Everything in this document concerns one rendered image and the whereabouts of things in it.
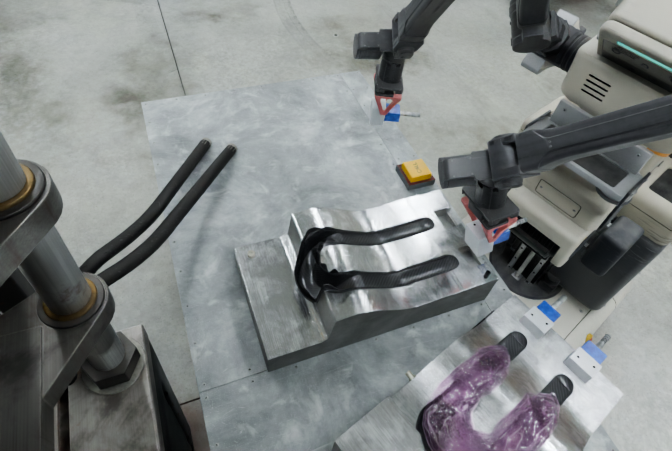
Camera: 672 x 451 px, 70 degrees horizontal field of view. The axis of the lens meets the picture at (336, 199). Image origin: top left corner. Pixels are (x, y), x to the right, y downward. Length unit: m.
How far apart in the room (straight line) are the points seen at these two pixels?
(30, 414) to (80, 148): 2.00
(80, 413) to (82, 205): 1.47
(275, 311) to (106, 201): 1.53
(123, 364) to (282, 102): 0.86
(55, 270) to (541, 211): 1.11
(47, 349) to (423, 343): 0.67
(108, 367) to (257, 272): 0.32
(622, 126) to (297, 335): 0.64
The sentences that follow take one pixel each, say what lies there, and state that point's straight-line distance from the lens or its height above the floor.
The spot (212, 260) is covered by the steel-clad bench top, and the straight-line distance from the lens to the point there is 1.11.
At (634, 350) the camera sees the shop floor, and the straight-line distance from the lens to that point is 2.33.
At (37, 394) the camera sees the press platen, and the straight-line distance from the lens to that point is 0.78.
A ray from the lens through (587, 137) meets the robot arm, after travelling 0.74.
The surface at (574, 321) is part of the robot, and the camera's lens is 1.89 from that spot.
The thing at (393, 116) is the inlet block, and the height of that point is 0.94.
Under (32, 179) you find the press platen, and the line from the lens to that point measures 0.63.
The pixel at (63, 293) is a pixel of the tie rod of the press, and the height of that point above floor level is 1.10.
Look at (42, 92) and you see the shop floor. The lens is 3.08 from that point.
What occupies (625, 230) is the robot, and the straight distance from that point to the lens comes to 1.53.
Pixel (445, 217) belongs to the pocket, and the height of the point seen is 0.86.
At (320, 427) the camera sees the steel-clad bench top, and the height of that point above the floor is 0.80.
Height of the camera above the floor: 1.72
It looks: 49 degrees down
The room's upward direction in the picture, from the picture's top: 8 degrees clockwise
